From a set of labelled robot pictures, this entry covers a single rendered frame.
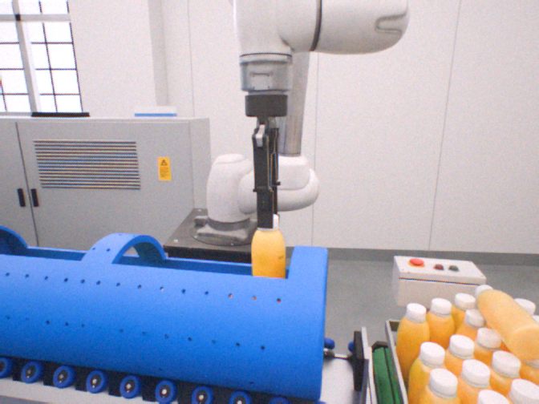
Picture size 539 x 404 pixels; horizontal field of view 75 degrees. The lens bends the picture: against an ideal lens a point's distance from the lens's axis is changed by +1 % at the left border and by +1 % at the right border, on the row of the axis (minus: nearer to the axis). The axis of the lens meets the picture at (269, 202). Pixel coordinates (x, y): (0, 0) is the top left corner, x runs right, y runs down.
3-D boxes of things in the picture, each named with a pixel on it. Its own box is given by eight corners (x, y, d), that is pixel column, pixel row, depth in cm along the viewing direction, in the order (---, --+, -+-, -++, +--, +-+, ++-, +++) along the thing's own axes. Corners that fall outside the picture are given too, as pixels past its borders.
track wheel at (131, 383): (127, 371, 72) (121, 372, 71) (147, 374, 72) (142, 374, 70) (120, 397, 71) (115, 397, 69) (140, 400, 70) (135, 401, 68)
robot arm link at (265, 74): (232, 55, 56) (233, 94, 57) (289, 53, 54) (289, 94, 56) (246, 62, 64) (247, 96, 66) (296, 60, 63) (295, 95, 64)
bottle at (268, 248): (246, 303, 71) (243, 224, 67) (269, 291, 75) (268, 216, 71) (269, 316, 66) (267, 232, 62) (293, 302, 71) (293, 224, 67)
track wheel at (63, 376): (62, 362, 75) (55, 362, 73) (81, 365, 74) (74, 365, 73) (54, 386, 73) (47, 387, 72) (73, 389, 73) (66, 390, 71)
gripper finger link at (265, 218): (273, 190, 63) (273, 191, 62) (273, 227, 65) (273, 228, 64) (257, 189, 63) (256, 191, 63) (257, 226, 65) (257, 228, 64)
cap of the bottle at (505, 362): (506, 357, 63) (508, 349, 63) (524, 373, 60) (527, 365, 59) (486, 360, 63) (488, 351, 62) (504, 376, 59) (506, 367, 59)
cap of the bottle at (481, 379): (487, 371, 60) (488, 362, 60) (491, 388, 57) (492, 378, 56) (460, 365, 62) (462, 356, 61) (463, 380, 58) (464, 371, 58)
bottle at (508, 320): (563, 349, 59) (511, 299, 75) (538, 320, 58) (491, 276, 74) (525, 369, 60) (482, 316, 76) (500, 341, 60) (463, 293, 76)
